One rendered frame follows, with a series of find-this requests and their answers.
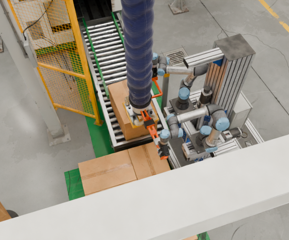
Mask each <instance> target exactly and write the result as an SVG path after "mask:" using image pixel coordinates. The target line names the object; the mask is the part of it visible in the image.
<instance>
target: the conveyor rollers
mask: <svg viewBox="0 0 289 240"><path fill-rule="evenodd" d="M108 25H109V26H108ZM110 25H111V26H110ZM103 26H104V27H103ZM99 27H100V28H99ZM87 28H88V31H89V33H90V37H93V38H91V40H92V41H93V42H92V43H93V45H95V46H93V47H94V49H97V48H101V49H97V50H95V53H98V52H103V51H107V50H111V51H107V52H103V53H98V54H96V56H97V57H101V56H105V55H110V54H114V53H118V52H122V51H125V49H124V48H121V47H123V44H119V43H122V42H121V40H118V39H120V37H119V36H117V35H119V34H118V32H116V31H117V29H116V28H115V25H114V21H111V22H106V23H101V24H97V25H92V26H88V27H87ZM95 28H96V29H95ZM113 28H114V29H113ZM108 29H110V30H108ZM104 30H105V31H104ZM100 31H101V32H100ZM95 32H97V33H95ZM112 32H113V33H112ZM114 32H115V33H114ZM91 33H92V34H91ZM107 33H110V34H107ZM103 34H104V35H103ZM105 34H106V35H105ZM99 35H100V36H99ZM94 36H97V37H94ZM113 36H114V37H113ZM115 36H116V37H115ZM108 37H112V38H108ZM104 38H106V39H104ZM100 39H102V40H100ZM94 40H98V41H94ZM113 40H116V41H113ZM109 41H112V42H109ZM104 42H108V43H104ZM100 43H101V44H100ZM102 43H104V44H102ZM96 44H99V45H96ZM115 44H118V45H115ZM110 45H114V46H110ZM106 46H110V47H106ZM102 47H106V48H102ZM116 48H121V49H116ZM113 49H116V50H113ZM121 56H125V52H122V53H118V54H114V55H110V56H105V57H101V58H97V59H98V62H99V61H103V60H108V59H112V58H117V57H121ZM123 60H125V57H121V58H117V59H113V60H108V61H103V62H99V65H100V66H102V65H106V64H110V63H115V62H119V61H123ZM122 65H126V61H123V62H119V63H115V64H111V65H107V66H103V67H100V68H101V70H106V69H110V68H114V67H118V66H122ZM121 70H126V66H123V67H119V68H115V69H111V70H106V71H102V74H103V75H105V74H109V73H113V72H117V71H121ZM125 74H127V71H122V72H119V73H115V74H110V75H106V76H103V78H104V80H106V79H110V78H114V77H118V76H122V75H125ZM126 79H127V78H126V76H123V77H119V78H115V79H111V80H106V81H105V84H110V83H114V82H118V81H122V80H126ZM109 105H111V102H110V101H109V102H105V106H109ZM106 109H107V111H112V110H113V108H112V107H108V108H106ZM108 116H109V117H111V116H115V113H114V112H111V113H109V114H108ZM115 121H117V118H112V119H110V122H111V123H112V122H115ZM119 126H120V125H119V123H116V124H112V128H117V127H119ZM121 132H122V130H121V129H117V130H114V134H117V133H121ZM115 139H116V140H120V139H124V135H119V136H115Z"/></svg>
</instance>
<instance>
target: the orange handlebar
mask: <svg viewBox="0 0 289 240"><path fill-rule="evenodd" d="M153 81H154V83H155V84H156V86H157V88H158V90H159V92H160V94H157V95H154V96H152V97H151V99H153V98H156V97H159V96H162V95H163V93H162V91H161V89H160V87H159V85H158V83H157V82H156V80H155V79H153ZM140 112H141V114H142V116H143V119H144V120H146V118H145V116H144V114H143V112H142V111H140ZM144 112H145V114H146V116H147V117H149V115H148V113H147V111H146V110H144ZM148 129H149V132H150V135H151V137H152V138H153V140H154V139H155V137H154V136H156V137H157V138H158V137H159V136H158V134H157V131H156V129H155V128H154V126H152V129H153V130H151V129H150V127H149V128H148ZM167 158H168V156H166V157H164V158H162V159H164V160H166V159H167Z"/></svg>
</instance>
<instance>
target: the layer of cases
mask: <svg viewBox="0 0 289 240"><path fill-rule="evenodd" d="M78 166H79V171H80V175H81V179H82V184H83V190H84V194H85V196H88V195H91V194H95V193H98V192H101V191H104V190H108V189H111V188H115V187H118V186H121V185H124V184H127V183H130V182H134V181H137V180H141V179H144V178H148V177H151V176H154V175H157V174H160V173H164V172H167V171H170V170H171V169H170V167H169V164H168V162H167V159H166V160H160V156H159V155H158V153H157V147H156V146H155V144H154V142H151V143H148V144H144V145H141V146H137V147H134V148H130V149H128V150H123V151H120V152H116V153H113V154H109V155H106V156H102V157H99V158H96V159H92V160H88V161H84V162H81V163H78ZM197 239H198V238H197V235H194V236H191V237H188V238H185V239H183V240H197Z"/></svg>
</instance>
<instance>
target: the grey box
mask: <svg viewBox="0 0 289 240"><path fill-rule="evenodd" d="M22 34H23V33H22ZM24 35H25V37H26V40H25V38H24ZM24 35H22V36H23V41H24V47H25V50H26V52H27V54H28V56H29V59H30V61H31V63H32V65H33V68H36V67H38V62H37V56H36V52H35V50H34V48H33V45H32V43H31V40H30V38H29V35H28V34H27V32H25V33H24Z"/></svg>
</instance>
